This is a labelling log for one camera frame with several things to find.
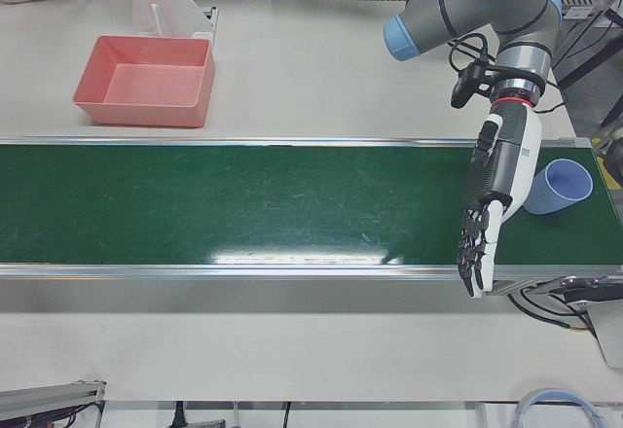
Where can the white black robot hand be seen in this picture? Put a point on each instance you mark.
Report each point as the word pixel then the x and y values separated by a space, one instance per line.
pixel 511 165

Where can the light blue plastic cup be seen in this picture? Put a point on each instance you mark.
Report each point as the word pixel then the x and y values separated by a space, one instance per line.
pixel 567 182

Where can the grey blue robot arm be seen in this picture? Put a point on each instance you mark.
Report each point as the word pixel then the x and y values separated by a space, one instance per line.
pixel 467 5

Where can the pink plastic box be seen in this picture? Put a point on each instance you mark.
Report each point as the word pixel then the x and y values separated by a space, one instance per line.
pixel 146 82

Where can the black tripod legs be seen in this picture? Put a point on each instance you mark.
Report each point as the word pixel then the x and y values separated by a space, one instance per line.
pixel 596 24

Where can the grey flat panel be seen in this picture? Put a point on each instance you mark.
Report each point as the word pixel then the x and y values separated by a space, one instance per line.
pixel 608 335

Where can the green conveyor belt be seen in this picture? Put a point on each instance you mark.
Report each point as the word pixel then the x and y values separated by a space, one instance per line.
pixel 243 204

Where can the white column stand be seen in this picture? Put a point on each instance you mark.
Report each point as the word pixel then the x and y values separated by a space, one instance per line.
pixel 170 14

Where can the aluminium profile bar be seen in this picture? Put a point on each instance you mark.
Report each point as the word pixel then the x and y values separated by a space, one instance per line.
pixel 44 396

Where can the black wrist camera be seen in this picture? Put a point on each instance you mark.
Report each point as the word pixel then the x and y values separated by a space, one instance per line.
pixel 462 85

